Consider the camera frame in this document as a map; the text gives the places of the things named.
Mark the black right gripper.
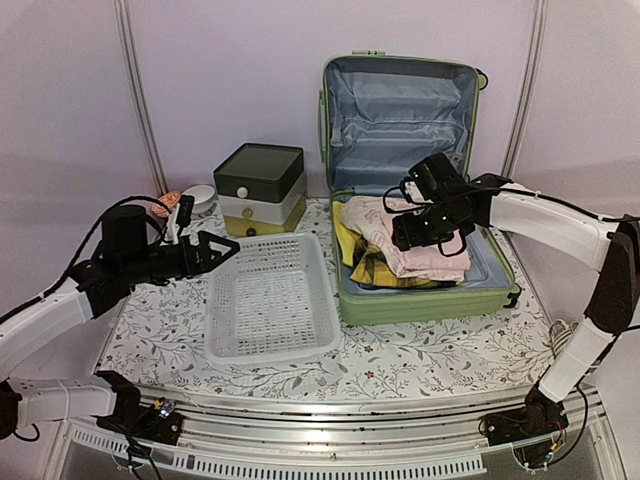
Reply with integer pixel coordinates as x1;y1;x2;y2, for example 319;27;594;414
392;201;469;252

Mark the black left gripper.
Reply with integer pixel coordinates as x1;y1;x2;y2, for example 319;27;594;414
122;229;241;285

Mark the drawer cabinet with dark top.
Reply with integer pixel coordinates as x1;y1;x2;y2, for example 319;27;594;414
213;143;307;237

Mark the green hard-shell suitcase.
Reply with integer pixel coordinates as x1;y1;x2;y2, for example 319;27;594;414
318;50;521;327

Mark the white plastic mesh basket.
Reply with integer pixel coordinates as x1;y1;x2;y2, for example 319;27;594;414
204;233;341;366

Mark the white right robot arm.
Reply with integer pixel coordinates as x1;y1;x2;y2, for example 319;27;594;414
383;153;639;446

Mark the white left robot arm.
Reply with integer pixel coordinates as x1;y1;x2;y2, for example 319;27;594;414
1;195;240;438

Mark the pink folded towel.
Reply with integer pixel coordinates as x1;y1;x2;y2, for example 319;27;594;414
340;195;471;281

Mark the small white bowl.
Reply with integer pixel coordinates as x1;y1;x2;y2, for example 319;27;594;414
182;185;216;215

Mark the yellow plaid garment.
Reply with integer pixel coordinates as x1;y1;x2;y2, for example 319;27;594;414
332;201;456;290

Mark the floral white tablecloth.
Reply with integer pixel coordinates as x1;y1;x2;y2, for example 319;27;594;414
98;200;553;402

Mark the aluminium front rail frame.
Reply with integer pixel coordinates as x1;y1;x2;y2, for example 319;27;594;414
44;385;626;479

